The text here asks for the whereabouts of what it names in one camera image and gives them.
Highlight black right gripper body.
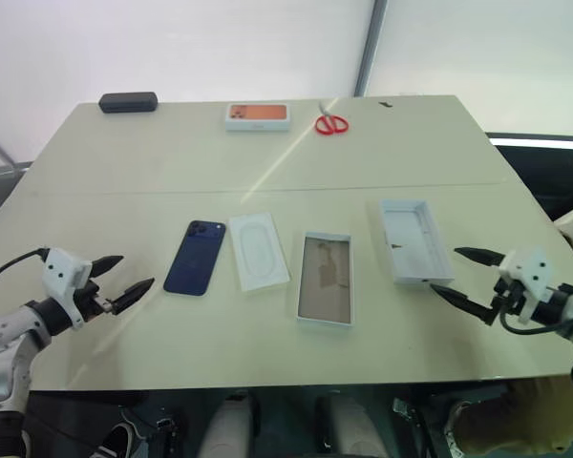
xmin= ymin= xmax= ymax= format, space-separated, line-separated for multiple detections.
xmin=486 ymin=278 xmax=527 ymax=326

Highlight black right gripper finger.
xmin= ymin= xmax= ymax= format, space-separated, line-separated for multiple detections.
xmin=453 ymin=246 xmax=505 ymax=269
xmin=428 ymin=282 xmax=496 ymax=326

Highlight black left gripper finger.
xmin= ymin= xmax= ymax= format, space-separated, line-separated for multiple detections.
xmin=108 ymin=278 xmax=156 ymax=317
xmin=91 ymin=255 xmax=126 ymax=279

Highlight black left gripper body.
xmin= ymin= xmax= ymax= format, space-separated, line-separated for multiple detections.
xmin=73 ymin=280 xmax=115 ymax=323

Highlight dark blue smartphone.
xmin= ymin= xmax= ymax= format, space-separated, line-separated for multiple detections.
xmin=162 ymin=219 xmax=227 ymax=299

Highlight white box tray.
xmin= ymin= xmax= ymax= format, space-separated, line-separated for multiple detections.
xmin=295 ymin=231 xmax=354 ymax=332

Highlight phone box with orange print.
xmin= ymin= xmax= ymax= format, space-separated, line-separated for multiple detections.
xmin=224 ymin=101 xmax=290 ymax=135

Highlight black furniture with light edge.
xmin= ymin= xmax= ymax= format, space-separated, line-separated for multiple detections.
xmin=485 ymin=130 xmax=573 ymax=221

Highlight tan rounded object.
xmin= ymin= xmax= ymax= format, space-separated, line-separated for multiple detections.
xmin=445 ymin=378 xmax=573 ymax=458

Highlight white cardboard insert tray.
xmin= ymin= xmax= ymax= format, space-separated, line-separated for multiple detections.
xmin=228 ymin=210 xmax=291 ymax=293

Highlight black white sneaker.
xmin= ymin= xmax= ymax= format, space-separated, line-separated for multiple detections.
xmin=96 ymin=418 xmax=142 ymax=458

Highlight white rounded leg shell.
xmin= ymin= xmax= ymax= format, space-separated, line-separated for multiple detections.
xmin=322 ymin=394 xmax=379 ymax=458
xmin=202 ymin=394 xmax=260 ymax=458

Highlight black oblong case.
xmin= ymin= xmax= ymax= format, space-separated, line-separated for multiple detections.
xmin=98 ymin=91 xmax=160 ymax=115

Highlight grey metal pole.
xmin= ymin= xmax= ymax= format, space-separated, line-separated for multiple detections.
xmin=352 ymin=0 xmax=394 ymax=97

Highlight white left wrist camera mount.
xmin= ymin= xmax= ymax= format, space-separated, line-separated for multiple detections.
xmin=41 ymin=246 xmax=95 ymax=331

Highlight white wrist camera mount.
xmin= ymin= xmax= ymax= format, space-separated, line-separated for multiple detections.
xmin=498 ymin=246 xmax=553 ymax=326
xmin=41 ymin=246 xmax=95 ymax=331

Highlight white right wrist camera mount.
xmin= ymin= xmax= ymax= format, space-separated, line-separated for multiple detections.
xmin=498 ymin=246 xmax=553 ymax=326

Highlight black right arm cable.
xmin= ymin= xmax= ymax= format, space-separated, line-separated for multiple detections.
xmin=499 ymin=304 xmax=573 ymax=397

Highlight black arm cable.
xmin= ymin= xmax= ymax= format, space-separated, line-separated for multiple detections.
xmin=499 ymin=304 xmax=573 ymax=397
xmin=0 ymin=246 xmax=49 ymax=295

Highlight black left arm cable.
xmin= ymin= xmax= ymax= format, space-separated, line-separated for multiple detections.
xmin=0 ymin=246 xmax=49 ymax=295

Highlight red handled scissors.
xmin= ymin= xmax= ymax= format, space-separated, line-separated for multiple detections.
xmin=313 ymin=99 xmax=351 ymax=137

